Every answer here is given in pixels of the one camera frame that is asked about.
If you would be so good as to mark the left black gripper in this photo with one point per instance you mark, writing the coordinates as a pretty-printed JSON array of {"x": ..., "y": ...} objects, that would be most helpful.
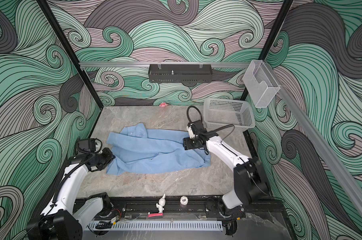
[{"x": 110, "y": 157}]

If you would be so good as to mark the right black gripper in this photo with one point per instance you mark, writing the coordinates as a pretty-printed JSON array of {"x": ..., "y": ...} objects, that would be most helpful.
[{"x": 187, "y": 143}]

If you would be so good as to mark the light blue long sleeve shirt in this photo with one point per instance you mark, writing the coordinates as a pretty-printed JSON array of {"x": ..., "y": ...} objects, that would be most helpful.
[{"x": 152, "y": 151}]

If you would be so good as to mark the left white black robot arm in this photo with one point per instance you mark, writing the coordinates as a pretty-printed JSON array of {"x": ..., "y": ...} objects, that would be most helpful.
[{"x": 58, "y": 220}]

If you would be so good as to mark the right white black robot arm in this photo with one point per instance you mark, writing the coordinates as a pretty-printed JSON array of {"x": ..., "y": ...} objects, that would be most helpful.
[{"x": 249, "y": 177}]

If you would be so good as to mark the white perforated plastic basket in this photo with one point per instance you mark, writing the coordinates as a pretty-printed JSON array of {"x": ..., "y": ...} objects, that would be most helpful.
[{"x": 221, "y": 112}]

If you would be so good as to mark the small round white figurine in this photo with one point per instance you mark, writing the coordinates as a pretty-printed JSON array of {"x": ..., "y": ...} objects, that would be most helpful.
[{"x": 184, "y": 201}]

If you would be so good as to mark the white rabbit figurine pink base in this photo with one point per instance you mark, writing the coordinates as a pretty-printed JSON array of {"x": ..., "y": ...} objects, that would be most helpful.
[{"x": 160, "y": 206}]

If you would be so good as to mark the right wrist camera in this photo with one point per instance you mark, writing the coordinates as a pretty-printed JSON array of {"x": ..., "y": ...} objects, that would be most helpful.
[{"x": 195, "y": 128}]

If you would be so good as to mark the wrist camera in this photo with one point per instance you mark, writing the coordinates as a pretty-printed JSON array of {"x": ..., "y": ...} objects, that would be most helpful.
[
  {"x": 195, "y": 128},
  {"x": 86, "y": 146}
]

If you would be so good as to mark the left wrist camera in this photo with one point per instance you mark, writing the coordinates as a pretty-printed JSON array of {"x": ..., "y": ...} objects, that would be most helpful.
[{"x": 86, "y": 146}]

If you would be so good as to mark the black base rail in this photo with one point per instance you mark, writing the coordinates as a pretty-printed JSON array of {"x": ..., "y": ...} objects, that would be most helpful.
[{"x": 201, "y": 206}]

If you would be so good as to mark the white slotted cable duct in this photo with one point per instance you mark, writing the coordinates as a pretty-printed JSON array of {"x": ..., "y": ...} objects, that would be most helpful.
[{"x": 171, "y": 225}]

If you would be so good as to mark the clear plastic wall bin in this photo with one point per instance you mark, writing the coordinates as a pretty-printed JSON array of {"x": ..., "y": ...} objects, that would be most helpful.
[{"x": 261, "y": 82}]

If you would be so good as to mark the aluminium rail back wall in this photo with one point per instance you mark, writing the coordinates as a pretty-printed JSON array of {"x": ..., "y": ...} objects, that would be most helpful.
[{"x": 127, "y": 64}]

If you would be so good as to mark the aluminium rail wall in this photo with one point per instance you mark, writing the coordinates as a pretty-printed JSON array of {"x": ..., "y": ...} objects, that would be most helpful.
[
  {"x": 127, "y": 64},
  {"x": 293, "y": 95}
]

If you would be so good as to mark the aluminium rail right wall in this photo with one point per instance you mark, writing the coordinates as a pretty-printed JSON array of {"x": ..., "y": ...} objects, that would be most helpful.
[{"x": 293, "y": 95}]

